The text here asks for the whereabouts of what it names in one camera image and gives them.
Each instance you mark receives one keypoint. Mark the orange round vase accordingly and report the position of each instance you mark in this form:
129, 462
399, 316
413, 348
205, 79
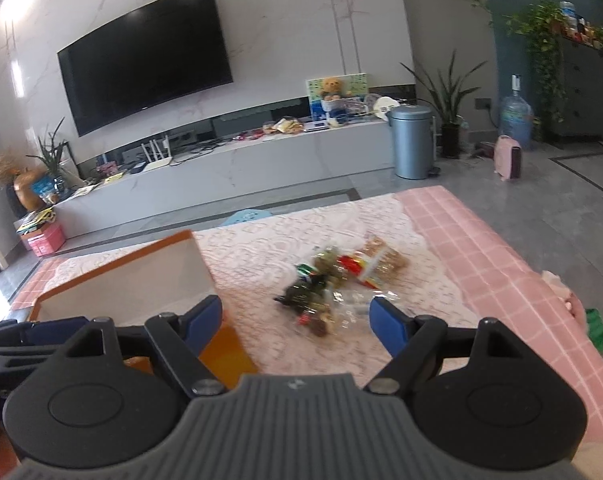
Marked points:
26, 192

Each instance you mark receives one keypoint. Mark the row of small bottles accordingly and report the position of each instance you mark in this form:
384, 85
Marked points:
569, 12

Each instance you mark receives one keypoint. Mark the black set-top box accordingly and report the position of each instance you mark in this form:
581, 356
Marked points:
139, 167

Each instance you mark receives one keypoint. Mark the open magazine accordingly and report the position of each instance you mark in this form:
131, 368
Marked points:
81, 191

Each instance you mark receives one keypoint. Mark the small red snack packet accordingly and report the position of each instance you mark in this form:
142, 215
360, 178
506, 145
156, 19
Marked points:
354, 262

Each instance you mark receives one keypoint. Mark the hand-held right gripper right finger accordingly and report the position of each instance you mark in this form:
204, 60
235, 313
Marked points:
386, 320

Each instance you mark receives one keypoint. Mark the grey pedal bin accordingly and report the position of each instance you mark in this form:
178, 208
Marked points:
411, 145

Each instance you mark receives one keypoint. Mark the stack of papers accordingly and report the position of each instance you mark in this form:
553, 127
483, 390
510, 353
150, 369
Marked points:
36, 217

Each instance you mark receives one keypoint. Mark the white router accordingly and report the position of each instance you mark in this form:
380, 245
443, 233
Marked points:
159, 164

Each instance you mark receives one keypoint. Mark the dark grey cabinet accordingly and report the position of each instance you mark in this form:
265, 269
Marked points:
591, 90

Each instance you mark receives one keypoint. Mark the clear packet of dark snacks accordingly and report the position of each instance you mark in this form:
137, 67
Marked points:
321, 322

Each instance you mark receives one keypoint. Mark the orange cardboard box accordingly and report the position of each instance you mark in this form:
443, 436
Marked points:
131, 280

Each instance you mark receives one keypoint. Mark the yellow paper sheet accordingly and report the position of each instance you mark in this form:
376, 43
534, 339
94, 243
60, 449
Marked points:
115, 176

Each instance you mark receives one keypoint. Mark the blue water jug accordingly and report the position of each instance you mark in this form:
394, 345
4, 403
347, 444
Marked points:
515, 120

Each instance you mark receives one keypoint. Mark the red label peanut packet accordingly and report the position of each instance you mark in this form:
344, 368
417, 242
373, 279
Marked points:
386, 262

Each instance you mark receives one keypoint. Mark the black curved television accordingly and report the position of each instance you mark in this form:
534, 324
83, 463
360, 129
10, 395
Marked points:
141, 60

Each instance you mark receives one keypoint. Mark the blue plastic stool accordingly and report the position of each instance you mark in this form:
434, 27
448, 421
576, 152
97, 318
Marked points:
246, 217

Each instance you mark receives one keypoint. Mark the white marble media console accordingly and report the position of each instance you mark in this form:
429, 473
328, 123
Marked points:
231, 170

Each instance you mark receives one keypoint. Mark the dried flower bunch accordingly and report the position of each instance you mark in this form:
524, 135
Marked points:
3, 165

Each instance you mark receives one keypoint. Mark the tall leafy potted plant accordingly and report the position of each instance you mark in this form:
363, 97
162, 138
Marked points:
451, 140

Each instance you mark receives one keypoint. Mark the pink storage box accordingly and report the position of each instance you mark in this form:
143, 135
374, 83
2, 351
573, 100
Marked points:
43, 242

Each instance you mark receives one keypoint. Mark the pink card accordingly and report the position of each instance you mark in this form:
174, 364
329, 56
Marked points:
106, 168

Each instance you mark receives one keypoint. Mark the black picture frame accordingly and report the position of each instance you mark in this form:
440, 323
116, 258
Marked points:
70, 160

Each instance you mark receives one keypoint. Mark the small green potted plant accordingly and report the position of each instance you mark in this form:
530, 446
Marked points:
51, 155

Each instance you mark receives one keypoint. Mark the trailing pothos plant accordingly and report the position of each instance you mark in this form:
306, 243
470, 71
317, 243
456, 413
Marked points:
546, 25

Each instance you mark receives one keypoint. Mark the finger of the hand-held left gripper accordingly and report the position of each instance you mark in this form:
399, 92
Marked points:
11, 360
51, 330

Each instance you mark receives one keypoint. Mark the white flat scale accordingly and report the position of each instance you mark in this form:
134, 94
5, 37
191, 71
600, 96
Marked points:
316, 126

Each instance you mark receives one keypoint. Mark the green plastic bag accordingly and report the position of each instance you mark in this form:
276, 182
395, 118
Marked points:
596, 330

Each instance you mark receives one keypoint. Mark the white round device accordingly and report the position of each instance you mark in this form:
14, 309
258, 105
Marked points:
384, 105

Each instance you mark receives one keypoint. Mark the wall socket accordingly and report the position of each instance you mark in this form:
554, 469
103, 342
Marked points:
483, 104

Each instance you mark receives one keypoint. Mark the pink space heater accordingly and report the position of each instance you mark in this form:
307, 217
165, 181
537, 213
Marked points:
506, 157

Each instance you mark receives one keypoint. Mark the dark green snack packet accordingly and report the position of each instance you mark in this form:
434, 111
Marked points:
301, 292

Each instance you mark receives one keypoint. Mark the small green snack packet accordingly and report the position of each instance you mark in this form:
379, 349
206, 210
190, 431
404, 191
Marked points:
306, 271

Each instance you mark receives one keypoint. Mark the blue snack bag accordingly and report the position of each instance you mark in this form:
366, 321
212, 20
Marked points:
43, 185

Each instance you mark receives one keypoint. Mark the pile of snack packets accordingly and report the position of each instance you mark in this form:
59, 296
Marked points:
284, 126

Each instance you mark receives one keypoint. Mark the clear packet of olive snacks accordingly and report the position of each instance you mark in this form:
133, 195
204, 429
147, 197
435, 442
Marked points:
329, 260

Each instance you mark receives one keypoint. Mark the white lace tablecloth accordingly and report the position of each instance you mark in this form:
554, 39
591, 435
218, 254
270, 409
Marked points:
281, 240

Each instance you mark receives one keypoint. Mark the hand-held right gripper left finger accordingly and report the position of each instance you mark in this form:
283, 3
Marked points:
204, 320

